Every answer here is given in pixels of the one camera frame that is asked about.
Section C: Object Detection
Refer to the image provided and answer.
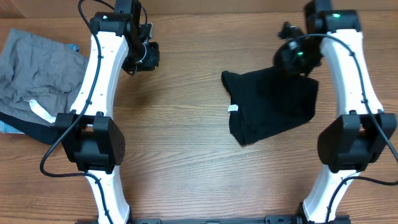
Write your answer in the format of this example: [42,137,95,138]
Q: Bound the black folded garment in stack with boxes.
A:
[1,113,60,144]

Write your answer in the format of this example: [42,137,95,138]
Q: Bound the grey folded shirt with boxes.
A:
[1,29,88,126]

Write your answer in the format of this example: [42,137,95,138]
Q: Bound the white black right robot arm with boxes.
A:
[274,1,397,223]

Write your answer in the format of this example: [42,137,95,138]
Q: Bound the light blue folded garment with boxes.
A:
[1,44,80,134]

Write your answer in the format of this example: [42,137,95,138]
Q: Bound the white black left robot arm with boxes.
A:
[55,9,160,223]

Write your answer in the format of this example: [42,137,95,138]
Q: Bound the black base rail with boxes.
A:
[74,213,352,224]

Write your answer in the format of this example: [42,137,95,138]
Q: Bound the black t-shirt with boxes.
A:
[221,67,319,146]

